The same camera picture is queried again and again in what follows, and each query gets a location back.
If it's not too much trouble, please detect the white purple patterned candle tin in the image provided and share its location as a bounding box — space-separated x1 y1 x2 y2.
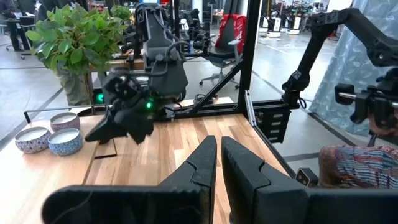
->
14 126 52 154

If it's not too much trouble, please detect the green potted plant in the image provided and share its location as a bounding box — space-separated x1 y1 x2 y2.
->
25 3 133 118

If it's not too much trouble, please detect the black vented control box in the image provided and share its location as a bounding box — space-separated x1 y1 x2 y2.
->
254 107 292 144

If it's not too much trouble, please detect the blue patterned candle tin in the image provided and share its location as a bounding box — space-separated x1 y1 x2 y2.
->
47 128 84 157

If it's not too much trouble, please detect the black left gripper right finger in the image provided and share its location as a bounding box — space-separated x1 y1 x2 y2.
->
221 136 309 224

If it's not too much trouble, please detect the small black table camera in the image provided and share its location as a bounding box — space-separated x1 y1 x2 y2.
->
294 167 320 188

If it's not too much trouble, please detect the grey office chair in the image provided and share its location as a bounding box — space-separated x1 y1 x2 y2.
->
198 14 248 90

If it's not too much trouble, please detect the black aluminium table frame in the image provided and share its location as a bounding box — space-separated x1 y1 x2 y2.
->
172 0 298 180

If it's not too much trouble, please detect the black box green light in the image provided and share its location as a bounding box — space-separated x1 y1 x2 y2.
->
92 88 106 105

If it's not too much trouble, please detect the pink patterned candle tin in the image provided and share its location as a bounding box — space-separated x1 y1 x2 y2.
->
49 111 81 133

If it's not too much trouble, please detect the silver aluminium bracket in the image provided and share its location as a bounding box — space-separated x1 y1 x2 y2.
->
244 89 258 128

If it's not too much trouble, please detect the coiled black cable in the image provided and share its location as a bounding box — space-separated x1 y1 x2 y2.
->
192 92 219 106

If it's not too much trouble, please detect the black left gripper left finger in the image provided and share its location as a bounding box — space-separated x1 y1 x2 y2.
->
161 135 218 224

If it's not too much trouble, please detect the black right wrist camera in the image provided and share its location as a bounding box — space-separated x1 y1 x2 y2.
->
103 73 143 102

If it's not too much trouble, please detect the pale blue patterned curtain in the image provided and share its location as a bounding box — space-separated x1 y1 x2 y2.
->
308 0 398 138

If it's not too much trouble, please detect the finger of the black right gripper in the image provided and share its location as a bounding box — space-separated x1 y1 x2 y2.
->
123 116 155 146
84 108 129 146

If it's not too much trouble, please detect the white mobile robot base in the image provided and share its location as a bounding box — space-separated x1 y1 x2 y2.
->
285 14 302 35
266 15 282 39

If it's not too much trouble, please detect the red jacket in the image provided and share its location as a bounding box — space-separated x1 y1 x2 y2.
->
215 13 248 47

